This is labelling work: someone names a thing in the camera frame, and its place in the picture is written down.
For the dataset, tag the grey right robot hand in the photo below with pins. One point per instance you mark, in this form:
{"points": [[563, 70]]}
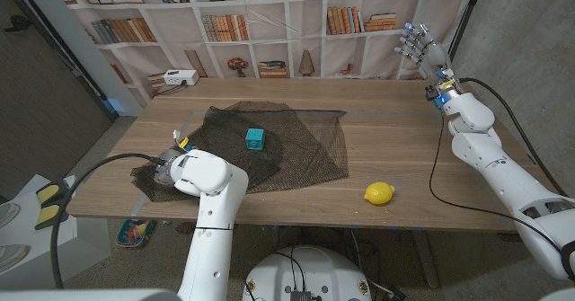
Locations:
{"points": [[433, 54]]}

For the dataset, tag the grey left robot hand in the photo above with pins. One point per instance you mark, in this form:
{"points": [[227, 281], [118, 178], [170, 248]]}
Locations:
{"points": [[162, 170]]}

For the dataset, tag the blue toy block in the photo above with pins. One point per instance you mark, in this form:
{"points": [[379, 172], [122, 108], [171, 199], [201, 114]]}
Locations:
{"points": [[255, 139]]}

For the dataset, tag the black mesh netting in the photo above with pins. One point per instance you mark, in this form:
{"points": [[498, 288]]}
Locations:
{"points": [[305, 157]]}

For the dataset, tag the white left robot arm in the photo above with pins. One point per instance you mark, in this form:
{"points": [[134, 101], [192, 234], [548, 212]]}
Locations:
{"points": [[211, 229]]}

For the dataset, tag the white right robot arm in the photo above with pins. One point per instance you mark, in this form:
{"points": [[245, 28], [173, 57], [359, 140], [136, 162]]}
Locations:
{"points": [[494, 166]]}

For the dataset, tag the yellow lemon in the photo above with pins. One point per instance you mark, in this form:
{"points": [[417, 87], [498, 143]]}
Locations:
{"points": [[378, 193]]}

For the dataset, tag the grey tape outline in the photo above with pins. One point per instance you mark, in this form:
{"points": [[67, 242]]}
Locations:
{"points": [[139, 206]]}

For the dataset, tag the black backdrop stand pole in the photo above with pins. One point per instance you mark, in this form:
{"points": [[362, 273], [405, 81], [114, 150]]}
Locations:
{"points": [[465, 18]]}

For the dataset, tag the colourful floor item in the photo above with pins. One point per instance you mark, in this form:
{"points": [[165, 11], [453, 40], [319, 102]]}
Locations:
{"points": [[135, 233]]}

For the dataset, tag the white power strip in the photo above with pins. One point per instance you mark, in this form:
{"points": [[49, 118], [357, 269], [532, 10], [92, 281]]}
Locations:
{"points": [[179, 77]]}

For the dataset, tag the white floor platform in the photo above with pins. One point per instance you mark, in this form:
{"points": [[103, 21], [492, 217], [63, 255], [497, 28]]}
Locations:
{"points": [[85, 251]]}

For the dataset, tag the yellow black foot pedal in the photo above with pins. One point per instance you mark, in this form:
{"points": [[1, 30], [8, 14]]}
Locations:
{"points": [[49, 204]]}

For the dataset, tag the dark grey door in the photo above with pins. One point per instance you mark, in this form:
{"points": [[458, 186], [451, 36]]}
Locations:
{"points": [[45, 112]]}

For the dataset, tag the printed bookshelf backdrop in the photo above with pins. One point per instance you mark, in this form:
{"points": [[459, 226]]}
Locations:
{"points": [[305, 22]]}

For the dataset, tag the white sneaker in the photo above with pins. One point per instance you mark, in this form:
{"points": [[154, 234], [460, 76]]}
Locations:
{"points": [[8, 213], [13, 257]]}

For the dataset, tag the white robot torso base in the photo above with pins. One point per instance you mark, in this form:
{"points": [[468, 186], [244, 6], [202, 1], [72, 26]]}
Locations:
{"points": [[310, 269]]}

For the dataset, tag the metal table leg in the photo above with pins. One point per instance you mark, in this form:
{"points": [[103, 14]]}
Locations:
{"points": [[424, 256]]}

